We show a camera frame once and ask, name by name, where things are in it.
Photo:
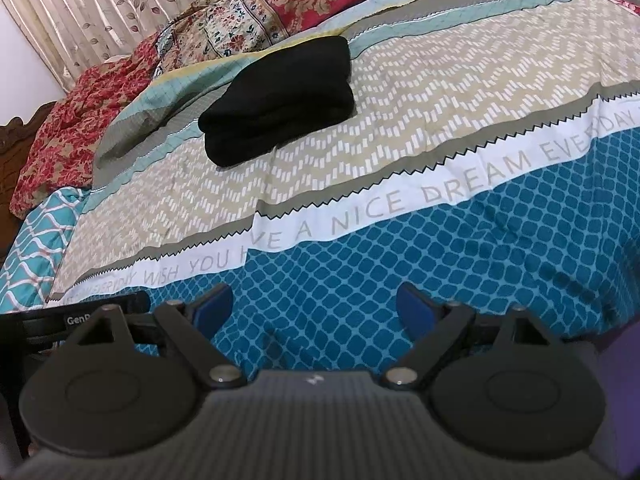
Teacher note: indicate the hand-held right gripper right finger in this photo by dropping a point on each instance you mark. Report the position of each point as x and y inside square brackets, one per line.
[416, 306]

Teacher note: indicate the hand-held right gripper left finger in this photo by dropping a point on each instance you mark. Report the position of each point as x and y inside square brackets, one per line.
[213, 306]

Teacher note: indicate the black pants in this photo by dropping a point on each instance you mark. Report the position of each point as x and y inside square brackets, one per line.
[280, 105]

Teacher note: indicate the teal white patterned pillow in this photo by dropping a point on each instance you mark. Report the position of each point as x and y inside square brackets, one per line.
[35, 250]

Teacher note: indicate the patterned bedspread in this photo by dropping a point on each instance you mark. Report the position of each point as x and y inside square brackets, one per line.
[410, 135]

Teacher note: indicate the carved wooden headboard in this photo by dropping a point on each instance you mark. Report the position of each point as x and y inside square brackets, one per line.
[22, 135]

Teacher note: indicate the purple clothing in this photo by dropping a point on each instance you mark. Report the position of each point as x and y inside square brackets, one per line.
[620, 410]

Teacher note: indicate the patchwork floral quilt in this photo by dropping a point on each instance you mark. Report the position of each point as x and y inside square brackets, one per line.
[210, 30]

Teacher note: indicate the leaf print curtain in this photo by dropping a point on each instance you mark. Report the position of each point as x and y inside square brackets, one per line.
[100, 10]

